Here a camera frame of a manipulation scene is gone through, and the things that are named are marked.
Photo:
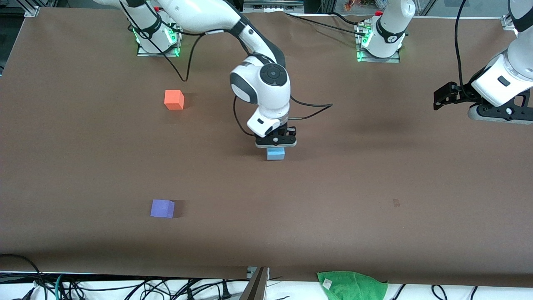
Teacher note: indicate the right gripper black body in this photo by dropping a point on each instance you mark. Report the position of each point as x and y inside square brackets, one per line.
[289, 132]

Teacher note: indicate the light blue foam block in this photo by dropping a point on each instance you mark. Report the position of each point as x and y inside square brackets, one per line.
[275, 154]

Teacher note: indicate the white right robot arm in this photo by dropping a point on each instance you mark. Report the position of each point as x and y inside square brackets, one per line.
[258, 83]

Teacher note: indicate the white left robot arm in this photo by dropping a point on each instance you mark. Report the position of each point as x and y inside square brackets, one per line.
[499, 83]

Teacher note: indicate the orange foam block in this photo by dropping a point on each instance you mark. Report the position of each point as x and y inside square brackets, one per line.
[174, 100]

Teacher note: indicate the purple foam block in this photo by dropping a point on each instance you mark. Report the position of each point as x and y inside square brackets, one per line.
[161, 208]

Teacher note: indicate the brown table cover sheet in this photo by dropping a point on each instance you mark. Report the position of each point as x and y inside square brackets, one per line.
[291, 208]

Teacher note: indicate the colourful toy clutter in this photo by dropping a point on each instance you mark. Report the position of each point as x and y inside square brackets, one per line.
[366, 4]

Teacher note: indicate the grey metal box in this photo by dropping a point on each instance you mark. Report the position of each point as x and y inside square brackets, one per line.
[272, 5]

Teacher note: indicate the green cloth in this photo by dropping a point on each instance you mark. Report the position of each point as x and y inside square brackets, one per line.
[354, 287]

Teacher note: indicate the metal base plate green light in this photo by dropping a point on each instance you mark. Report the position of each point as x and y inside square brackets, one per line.
[393, 59]
[177, 48]

